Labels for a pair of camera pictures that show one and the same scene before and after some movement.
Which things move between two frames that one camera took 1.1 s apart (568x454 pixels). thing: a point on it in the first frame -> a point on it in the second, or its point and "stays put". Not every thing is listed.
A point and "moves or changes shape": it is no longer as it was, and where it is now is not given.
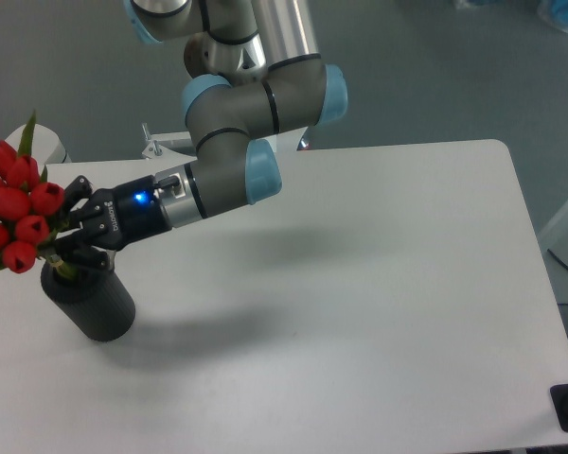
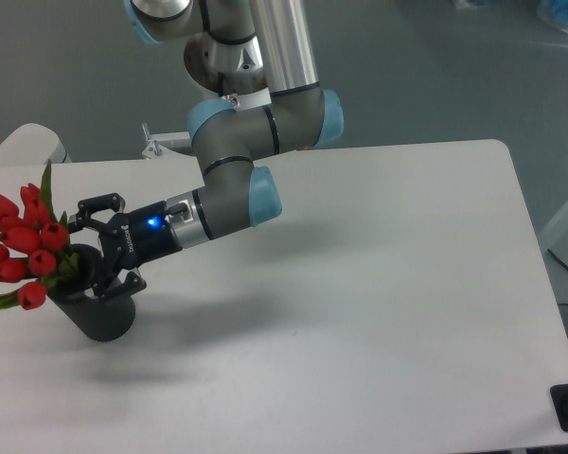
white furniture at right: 565,235 stays put
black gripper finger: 76,194 -> 82,218
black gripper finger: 77,251 -> 127,283
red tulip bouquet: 16,205 moves or changes shape
